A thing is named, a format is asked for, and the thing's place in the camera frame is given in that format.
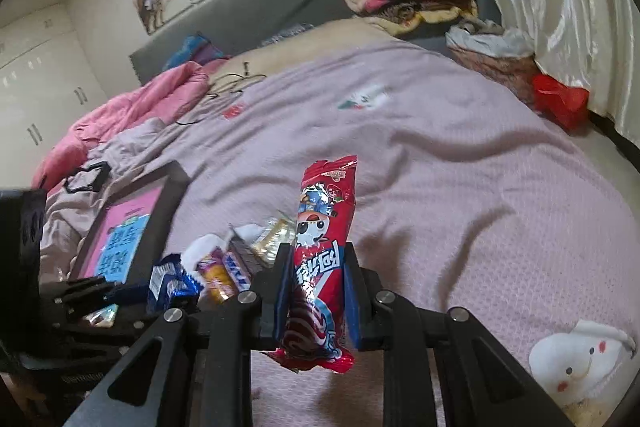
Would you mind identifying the blue biscuit packet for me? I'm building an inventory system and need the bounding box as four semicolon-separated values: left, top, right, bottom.
146;254;203;314

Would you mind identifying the purple orange snack packet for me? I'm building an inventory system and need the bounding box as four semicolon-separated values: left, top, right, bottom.
196;248;238;303

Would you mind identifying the brown chocolate bar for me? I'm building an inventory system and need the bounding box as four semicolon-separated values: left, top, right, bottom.
222;235;265;293

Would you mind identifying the red lollipop snack packet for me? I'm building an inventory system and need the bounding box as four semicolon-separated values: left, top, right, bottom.
268;155;357;374

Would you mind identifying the clear bag round pastry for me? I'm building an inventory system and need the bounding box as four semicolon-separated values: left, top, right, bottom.
250;212;296;267

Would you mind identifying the clear bag reddish candy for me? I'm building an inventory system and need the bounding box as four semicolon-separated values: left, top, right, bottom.
82;305;118;329

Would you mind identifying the pink children's book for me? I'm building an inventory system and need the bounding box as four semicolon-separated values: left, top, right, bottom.
72;185;162;283

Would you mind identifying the dark cardboard box tray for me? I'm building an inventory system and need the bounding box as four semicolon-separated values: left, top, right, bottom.
70;160;190;284

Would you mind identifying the lilac bed cover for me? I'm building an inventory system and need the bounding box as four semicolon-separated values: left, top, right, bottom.
40;41;639;426

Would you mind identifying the pink quilt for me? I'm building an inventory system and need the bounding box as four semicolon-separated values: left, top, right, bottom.
32;62;208;192

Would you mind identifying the white wardrobe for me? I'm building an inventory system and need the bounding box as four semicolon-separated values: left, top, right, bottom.
0;4;107;187

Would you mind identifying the blue striped pillow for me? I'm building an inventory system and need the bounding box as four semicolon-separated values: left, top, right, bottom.
163;34;226;70

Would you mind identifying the red plastic bag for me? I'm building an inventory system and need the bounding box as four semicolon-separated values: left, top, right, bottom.
532;74;589;131

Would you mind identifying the basket with grey cloth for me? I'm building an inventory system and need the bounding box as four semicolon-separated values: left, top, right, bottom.
445;18;540;107

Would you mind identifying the beige bed sheet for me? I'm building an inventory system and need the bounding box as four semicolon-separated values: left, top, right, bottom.
208;18;395;93

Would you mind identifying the grey headboard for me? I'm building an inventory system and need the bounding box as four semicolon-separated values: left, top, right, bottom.
129;0;352;84

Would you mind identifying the black plastic frame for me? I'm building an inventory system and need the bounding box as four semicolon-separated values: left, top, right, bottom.
63;161;112;194

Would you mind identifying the black cable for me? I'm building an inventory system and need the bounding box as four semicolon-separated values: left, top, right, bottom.
174;60;269;127

